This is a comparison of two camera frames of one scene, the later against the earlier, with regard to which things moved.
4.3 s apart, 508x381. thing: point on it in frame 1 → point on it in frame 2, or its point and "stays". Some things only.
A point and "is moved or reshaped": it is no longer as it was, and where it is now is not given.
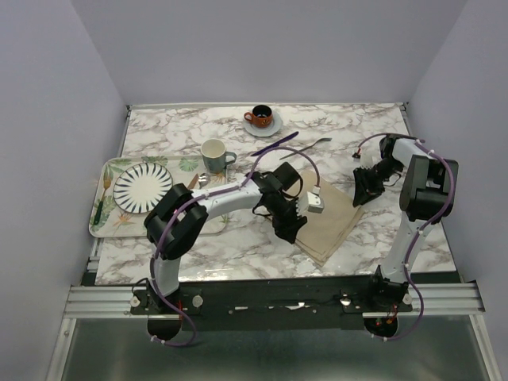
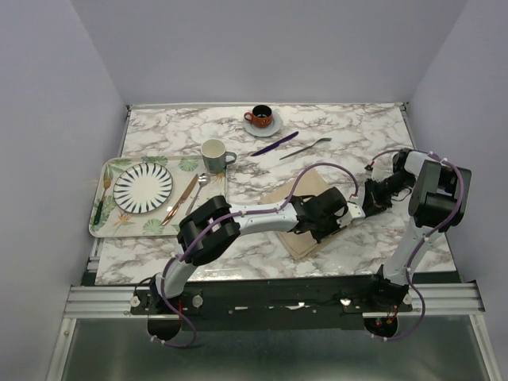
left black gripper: [288, 228] → [335, 225]
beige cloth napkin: [323, 232] is moved or reshaped
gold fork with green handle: [107, 180] stays
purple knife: [277, 144] stays
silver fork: [328, 139] stays
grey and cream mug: [215, 155] stays
